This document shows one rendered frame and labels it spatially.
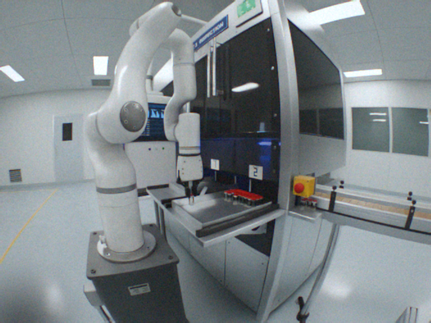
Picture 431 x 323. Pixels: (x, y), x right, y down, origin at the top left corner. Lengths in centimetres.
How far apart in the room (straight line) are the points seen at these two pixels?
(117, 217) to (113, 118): 24
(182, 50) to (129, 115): 39
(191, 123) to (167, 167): 88
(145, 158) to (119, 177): 98
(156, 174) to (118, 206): 103
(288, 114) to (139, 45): 59
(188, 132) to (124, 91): 33
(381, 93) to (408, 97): 84
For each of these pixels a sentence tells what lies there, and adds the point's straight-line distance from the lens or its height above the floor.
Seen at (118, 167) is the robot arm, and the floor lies 111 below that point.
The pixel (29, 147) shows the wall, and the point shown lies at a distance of 659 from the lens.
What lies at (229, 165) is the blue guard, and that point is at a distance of 100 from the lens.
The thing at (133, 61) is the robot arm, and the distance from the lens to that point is 52.
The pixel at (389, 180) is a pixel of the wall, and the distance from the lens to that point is 529.
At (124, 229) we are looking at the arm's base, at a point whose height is 95.
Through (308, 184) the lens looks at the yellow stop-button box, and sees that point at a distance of 70.
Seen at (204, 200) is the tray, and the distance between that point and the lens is 85.
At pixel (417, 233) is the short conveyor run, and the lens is 81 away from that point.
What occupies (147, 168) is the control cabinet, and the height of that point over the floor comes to 96.
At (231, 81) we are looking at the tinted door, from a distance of 104.
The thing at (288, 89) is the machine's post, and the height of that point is 138.
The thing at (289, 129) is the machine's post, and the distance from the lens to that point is 73.
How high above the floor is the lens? 117
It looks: 7 degrees down
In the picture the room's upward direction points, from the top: straight up
